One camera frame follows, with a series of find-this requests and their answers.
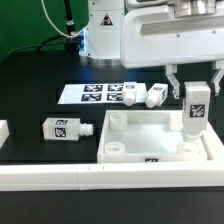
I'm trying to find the paper sheet with markers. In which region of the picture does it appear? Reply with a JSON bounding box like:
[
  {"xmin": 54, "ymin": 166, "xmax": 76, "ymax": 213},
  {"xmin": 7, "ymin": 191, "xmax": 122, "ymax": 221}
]
[{"xmin": 57, "ymin": 82, "xmax": 148, "ymax": 105}]

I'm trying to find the white square table top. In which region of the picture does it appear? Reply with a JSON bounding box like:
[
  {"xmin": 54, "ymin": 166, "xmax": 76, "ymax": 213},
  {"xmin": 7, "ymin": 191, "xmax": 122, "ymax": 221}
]
[{"xmin": 97, "ymin": 110, "xmax": 208, "ymax": 163}]

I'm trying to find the white U-shaped obstacle fence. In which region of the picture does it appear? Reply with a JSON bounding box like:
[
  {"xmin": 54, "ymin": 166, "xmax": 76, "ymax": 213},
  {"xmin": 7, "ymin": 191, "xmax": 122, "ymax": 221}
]
[{"xmin": 0, "ymin": 115, "xmax": 224, "ymax": 192}]

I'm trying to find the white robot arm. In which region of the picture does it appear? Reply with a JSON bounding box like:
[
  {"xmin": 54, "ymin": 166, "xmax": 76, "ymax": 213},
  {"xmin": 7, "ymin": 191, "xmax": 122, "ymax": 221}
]
[{"xmin": 120, "ymin": 0, "xmax": 224, "ymax": 97}]

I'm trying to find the black cable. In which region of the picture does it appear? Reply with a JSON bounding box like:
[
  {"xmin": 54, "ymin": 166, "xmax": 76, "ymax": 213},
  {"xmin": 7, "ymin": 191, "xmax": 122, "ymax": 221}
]
[{"xmin": 1, "ymin": 34, "xmax": 81, "ymax": 63}]

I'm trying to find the white cable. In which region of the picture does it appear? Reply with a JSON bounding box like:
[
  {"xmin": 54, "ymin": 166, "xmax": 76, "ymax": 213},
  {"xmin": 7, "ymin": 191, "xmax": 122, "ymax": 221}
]
[{"xmin": 41, "ymin": 0, "xmax": 84, "ymax": 39}]

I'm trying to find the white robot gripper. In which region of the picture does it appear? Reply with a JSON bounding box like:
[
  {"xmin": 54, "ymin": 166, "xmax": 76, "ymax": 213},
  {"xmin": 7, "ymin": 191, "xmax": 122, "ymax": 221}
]
[{"xmin": 120, "ymin": 4, "xmax": 224, "ymax": 99}]

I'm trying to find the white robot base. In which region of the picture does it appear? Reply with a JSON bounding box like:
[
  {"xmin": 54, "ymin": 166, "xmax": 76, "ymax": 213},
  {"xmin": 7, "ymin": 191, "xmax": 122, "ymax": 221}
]
[{"xmin": 79, "ymin": 0, "xmax": 125, "ymax": 66}]

